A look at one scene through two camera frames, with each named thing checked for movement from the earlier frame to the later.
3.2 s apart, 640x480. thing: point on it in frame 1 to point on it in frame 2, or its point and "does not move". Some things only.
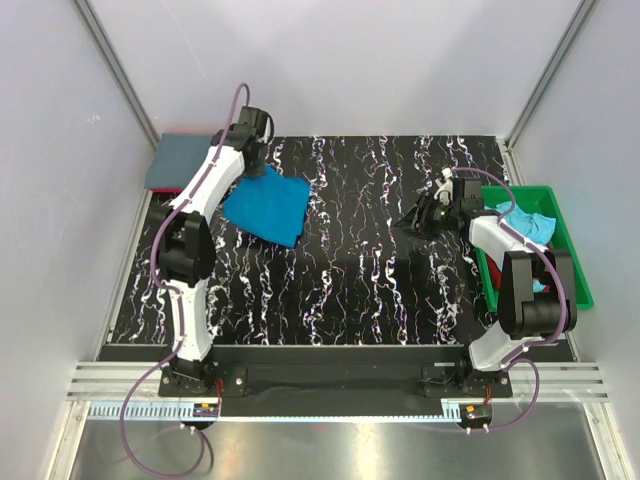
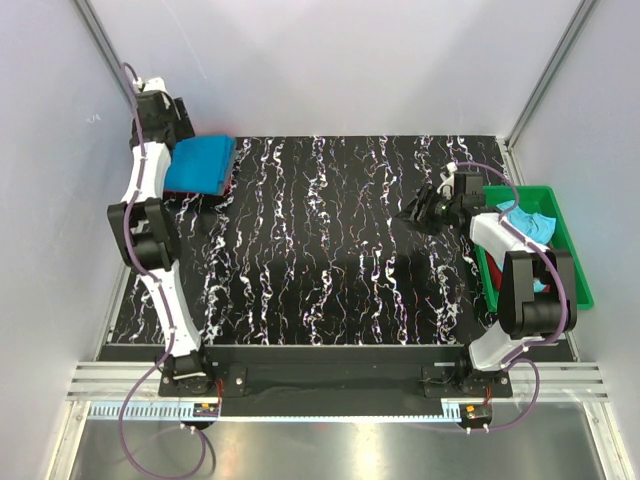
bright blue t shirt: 268,205 to 201,165
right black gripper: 415,225 does not move
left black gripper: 260,170 to 183,130
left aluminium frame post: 118,69 does not move
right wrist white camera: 445,190 does not move
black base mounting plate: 334,375 does not move
